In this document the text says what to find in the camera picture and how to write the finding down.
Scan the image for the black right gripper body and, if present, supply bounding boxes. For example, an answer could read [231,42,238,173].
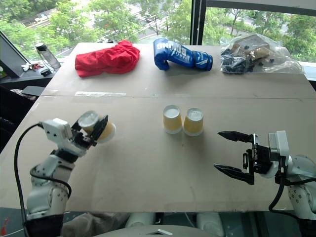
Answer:
[242,134,274,178]

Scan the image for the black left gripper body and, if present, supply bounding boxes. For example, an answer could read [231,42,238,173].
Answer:
[71,127,98,151]

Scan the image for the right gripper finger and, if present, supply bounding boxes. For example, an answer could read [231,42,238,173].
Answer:
[213,163,255,186]
[217,130,256,144]

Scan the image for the yellow paper cup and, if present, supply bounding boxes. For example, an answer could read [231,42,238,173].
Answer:
[78,110,117,144]
[183,107,204,137]
[162,104,183,135]

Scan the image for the white rounded robot leg part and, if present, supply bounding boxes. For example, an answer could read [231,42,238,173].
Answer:
[196,212,225,237]
[125,212,157,229]

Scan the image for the red crumpled cloth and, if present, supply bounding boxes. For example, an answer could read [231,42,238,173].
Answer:
[75,39,141,78]

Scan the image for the red key bunch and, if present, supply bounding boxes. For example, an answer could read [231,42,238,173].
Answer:
[21,63,45,72]

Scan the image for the clear water bottle black cap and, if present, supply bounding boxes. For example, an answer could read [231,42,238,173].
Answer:
[34,42,62,71]

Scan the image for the beige cloth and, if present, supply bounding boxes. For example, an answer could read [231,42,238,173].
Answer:
[61,212,129,237]

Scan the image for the clear plastic bag of parts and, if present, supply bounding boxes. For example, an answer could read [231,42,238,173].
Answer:
[219,32,306,75]

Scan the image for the dark slanted panel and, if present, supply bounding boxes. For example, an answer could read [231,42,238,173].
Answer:
[0,29,31,79]

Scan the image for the blue boxing glove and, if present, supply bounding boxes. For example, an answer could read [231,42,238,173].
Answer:
[153,39,213,72]

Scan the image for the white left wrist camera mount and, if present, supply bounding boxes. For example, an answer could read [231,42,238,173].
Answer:
[41,118,87,158]

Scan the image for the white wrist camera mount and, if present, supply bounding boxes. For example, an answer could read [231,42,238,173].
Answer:
[41,118,87,158]
[268,130,293,179]

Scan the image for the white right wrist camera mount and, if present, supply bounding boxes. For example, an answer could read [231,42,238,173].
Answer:
[268,130,293,179]

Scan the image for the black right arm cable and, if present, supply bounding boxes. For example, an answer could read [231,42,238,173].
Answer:
[268,157,316,221]

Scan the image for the short black left arm cable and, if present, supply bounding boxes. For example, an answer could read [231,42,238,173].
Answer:
[30,171,73,199]

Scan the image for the long black left arm cable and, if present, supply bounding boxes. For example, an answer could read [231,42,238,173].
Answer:
[13,122,45,237]

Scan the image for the black window frame post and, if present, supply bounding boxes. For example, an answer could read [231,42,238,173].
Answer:
[190,0,208,46]

